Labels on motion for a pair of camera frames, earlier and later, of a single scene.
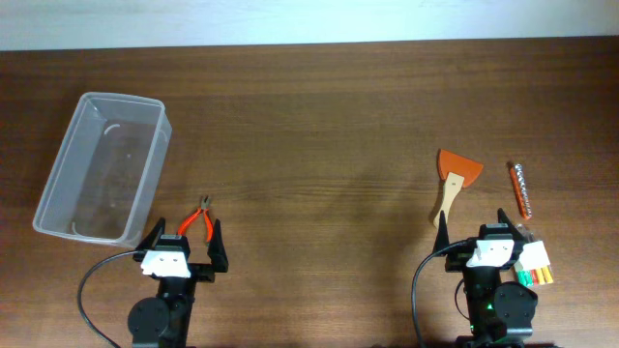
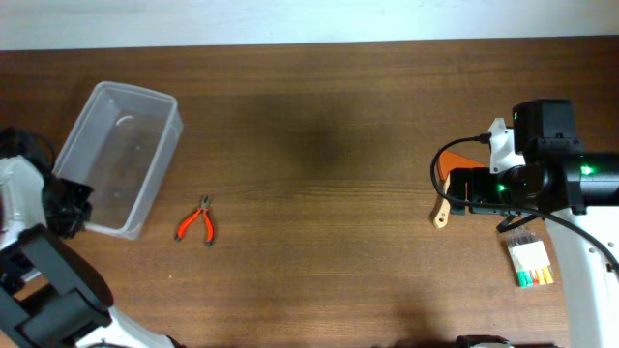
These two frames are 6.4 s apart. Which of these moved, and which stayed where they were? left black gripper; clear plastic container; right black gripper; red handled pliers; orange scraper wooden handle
Moved: clear plastic container; left black gripper; right black gripper
Stayed: orange scraper wooden handle; red handled pliers
